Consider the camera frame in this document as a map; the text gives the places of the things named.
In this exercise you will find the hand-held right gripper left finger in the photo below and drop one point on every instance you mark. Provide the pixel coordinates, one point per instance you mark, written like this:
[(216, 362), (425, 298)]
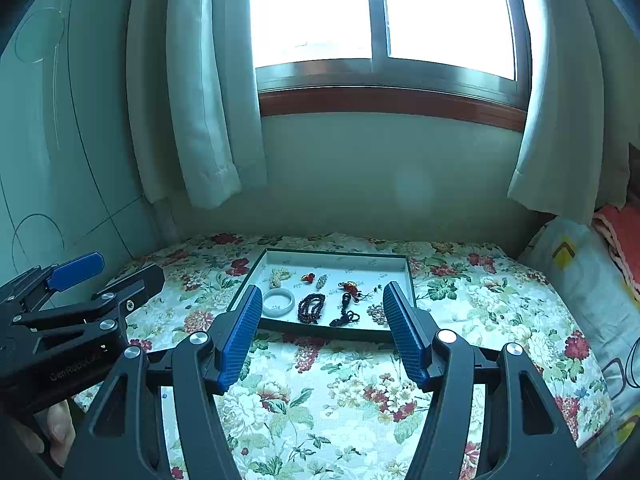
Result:
[(242, 340)]

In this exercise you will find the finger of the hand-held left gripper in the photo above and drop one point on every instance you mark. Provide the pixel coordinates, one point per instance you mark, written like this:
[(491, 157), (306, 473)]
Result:
[(135, 285), (77, 270)]

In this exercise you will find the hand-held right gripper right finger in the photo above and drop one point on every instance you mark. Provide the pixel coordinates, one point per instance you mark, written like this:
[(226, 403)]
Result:
[(405, 340)]

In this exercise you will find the white jewelry tray green rim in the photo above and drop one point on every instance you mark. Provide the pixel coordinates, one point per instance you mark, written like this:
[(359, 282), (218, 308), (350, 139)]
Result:
[(350, 265)]

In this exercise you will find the person's left hand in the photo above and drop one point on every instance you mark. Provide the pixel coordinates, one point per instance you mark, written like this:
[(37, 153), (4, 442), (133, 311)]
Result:
[(61, 430)]

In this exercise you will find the white jade bangle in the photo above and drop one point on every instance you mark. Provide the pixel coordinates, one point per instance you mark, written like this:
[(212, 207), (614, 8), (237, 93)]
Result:
[(277, 313)]

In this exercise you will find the red knot ornament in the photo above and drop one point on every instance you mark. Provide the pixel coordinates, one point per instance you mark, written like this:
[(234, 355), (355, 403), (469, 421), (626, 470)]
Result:
[(351, 288)]

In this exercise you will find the small red charm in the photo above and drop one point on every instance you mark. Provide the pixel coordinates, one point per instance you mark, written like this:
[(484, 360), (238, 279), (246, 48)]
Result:
[(307, 277)]

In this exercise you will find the small grey gold charm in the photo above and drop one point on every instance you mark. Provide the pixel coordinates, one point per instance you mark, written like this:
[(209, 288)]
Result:
[(321, 280)]

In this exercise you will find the white pillow yellow print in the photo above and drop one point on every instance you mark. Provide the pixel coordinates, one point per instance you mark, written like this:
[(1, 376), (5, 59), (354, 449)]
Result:
[(585, 285)]

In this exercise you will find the pale long curtain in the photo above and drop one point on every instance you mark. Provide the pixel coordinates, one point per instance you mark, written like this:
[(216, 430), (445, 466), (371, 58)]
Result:
[(560, 135), (200, 85)]

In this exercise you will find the pink knitted blanket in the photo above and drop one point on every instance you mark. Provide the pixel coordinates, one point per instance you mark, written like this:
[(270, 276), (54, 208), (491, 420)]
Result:
[(622, 240)]

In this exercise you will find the window with wooden sill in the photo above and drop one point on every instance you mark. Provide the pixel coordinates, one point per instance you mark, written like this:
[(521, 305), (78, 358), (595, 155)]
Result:
[(310, 10)]

